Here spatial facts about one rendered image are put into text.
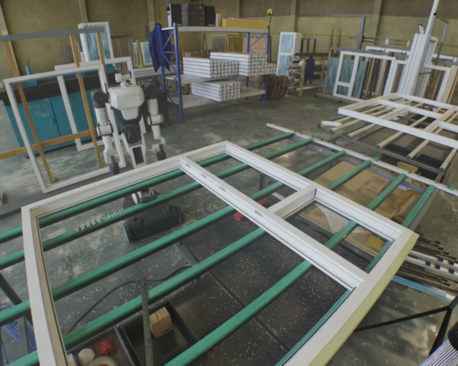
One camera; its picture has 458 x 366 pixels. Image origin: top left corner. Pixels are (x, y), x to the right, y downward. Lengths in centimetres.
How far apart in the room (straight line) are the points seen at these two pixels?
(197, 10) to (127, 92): 400
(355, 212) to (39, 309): 147
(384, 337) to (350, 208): 104
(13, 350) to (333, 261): 211
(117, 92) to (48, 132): 317
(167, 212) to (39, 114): 331
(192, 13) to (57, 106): 315
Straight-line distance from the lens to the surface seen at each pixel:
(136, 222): 247
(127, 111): 222
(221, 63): 586
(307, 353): 87
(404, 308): 238
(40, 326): 106
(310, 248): 115
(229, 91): 596
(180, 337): 126
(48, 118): 516
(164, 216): 251
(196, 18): 591
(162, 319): 117
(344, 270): 111
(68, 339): 107
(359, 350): 204
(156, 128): 237
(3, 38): 367
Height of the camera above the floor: 171
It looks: 31 degrees down
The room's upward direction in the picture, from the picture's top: straight up
